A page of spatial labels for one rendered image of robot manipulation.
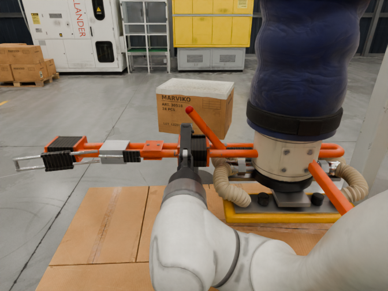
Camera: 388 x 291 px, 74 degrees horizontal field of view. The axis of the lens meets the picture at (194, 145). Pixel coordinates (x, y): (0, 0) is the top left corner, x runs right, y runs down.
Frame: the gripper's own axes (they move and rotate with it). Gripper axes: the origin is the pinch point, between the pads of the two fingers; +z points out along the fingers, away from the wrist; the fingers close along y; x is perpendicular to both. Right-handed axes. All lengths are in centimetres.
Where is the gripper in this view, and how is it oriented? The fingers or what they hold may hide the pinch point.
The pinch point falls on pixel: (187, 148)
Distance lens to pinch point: 71.4
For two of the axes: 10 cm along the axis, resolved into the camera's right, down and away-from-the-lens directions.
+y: 0.0, 8.9, 4.6
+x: 10.0, 0.0, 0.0
